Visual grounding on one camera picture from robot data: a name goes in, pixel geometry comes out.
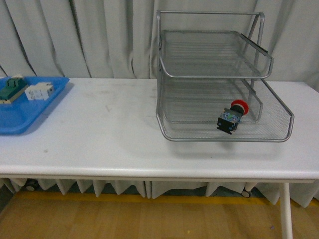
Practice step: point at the red emergency stop button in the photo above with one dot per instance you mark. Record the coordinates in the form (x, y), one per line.
(230, 118)

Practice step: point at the silver mesh tray rack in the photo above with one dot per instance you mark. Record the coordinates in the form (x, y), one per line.
(206, 60)

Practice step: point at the white circuit breaker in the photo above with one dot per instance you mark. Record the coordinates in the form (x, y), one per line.
(40, 91)

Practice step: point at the blue plastic tray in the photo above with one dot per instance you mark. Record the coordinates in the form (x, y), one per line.
(17, 117)

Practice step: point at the white curtain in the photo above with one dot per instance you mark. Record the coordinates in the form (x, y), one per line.
(116, 38)

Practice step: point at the white table leg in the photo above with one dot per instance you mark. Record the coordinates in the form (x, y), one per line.
(285, 209)

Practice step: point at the green knife switch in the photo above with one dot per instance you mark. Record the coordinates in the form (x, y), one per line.
(14, 87)

